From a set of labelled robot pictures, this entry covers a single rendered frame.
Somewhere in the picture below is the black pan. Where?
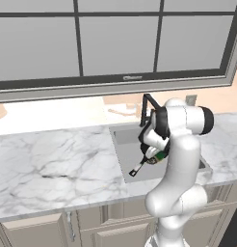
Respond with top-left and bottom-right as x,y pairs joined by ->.
128,142 -> 171,178

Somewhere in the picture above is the grey wall outlet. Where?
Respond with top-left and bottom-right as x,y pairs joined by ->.
185,94 -> 198,107

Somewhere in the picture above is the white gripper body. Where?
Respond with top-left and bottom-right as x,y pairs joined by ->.
145,145 -> 160,159

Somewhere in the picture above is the green sponge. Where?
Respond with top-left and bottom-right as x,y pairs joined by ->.
154,151 -> 167,161

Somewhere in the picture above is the beige cupboard door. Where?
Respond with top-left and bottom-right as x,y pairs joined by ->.
183,206 -> 235,247
0,211 -> 73,247
79,218 -> 158,247

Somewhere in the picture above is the silver cupboard handle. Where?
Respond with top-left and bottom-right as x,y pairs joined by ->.
66,211 -> 77,243

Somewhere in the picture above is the black tap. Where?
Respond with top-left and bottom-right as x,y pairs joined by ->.
138,93 -> 164,128

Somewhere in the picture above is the beige false drawer front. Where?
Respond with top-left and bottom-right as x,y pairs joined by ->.
100,200 -> 157,224

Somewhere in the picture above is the dark framed window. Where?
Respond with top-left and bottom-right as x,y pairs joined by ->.
0,0 -> 237,104

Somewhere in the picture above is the grey sink basin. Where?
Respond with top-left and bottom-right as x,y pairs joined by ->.
108,122 -> 213,185

